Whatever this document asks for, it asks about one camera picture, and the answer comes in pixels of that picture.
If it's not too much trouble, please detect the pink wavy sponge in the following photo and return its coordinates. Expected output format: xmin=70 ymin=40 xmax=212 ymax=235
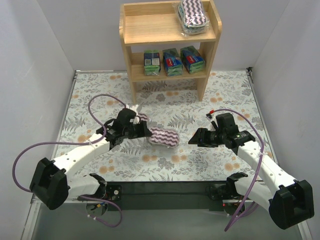
xmin=137 ymin=112 xmax=150 ymax=123
xmin=172 ymin=0 xmax=210 ymax=37
xmin=147 ymin=127 xmax=180 ymax=148

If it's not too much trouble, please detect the green blue sponge pack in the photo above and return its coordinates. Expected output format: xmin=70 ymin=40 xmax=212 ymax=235
xmin=162 ymin=48 xmax=183 ymax=77
xmin=143 ymin=50 xmax=161 ymax=76
xmin=180 ymin=45 xmax=206 ymax=74

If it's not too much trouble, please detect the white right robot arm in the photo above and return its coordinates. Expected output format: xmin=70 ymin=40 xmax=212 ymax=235
xmin=188 ymin=128 xmax=315 ymax=230

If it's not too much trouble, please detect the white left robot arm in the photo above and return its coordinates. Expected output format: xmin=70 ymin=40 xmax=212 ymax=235
xmin=29 ymin=119 xmax=152 ymax=210

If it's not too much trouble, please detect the wooden two-tier shelf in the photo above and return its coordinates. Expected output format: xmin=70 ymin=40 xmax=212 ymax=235
xmin=119 ymin=0 xmax=223 ymax=103

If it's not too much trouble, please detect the pink wavy sponge top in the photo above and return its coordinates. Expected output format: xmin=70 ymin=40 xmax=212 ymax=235
xmin=137 ymin=112 xmax=150 ymax=123

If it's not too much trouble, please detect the floral patterned table mat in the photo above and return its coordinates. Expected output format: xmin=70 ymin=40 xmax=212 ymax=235
xmin=55 ymin=71 xmax=272 ymax=182

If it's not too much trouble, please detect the white cable connector tag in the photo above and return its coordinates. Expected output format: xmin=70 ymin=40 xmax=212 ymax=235
xmin=125 ymin=104 xmax=140 ymax=125

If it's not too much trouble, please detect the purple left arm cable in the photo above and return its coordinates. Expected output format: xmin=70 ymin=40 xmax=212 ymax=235
xmin=12 ymin=94 xmax=124 ymax=228

